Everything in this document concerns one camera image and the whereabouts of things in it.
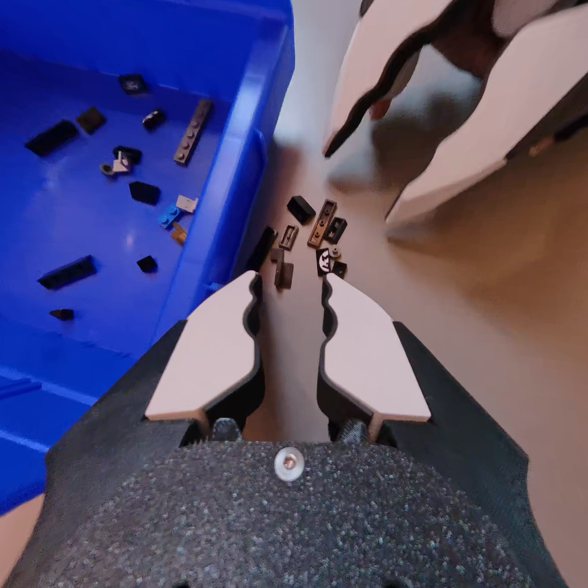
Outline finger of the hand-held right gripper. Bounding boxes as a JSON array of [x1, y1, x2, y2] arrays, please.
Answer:
[[385, 9, 588, 228], [323, 0, 460, 158]]

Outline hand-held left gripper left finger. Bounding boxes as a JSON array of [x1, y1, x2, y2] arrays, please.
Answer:
[[145, 270, 266, 435]]

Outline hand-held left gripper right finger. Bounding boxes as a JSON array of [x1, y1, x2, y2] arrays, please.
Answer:
[[316, 272, 432, 435]]

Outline pile of lego pieces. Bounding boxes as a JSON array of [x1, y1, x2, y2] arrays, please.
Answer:
[[243, 194, 351, 291]]

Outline blue plastic bin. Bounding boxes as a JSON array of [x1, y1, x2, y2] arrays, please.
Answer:
[[0, 0, 297, 517]]

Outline small lego bricks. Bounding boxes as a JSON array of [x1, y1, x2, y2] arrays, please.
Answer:
[[23, 73, 215, 322]]

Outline person's right hand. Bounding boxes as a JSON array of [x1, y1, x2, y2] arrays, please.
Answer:
[[367, 4, 502, 122]]

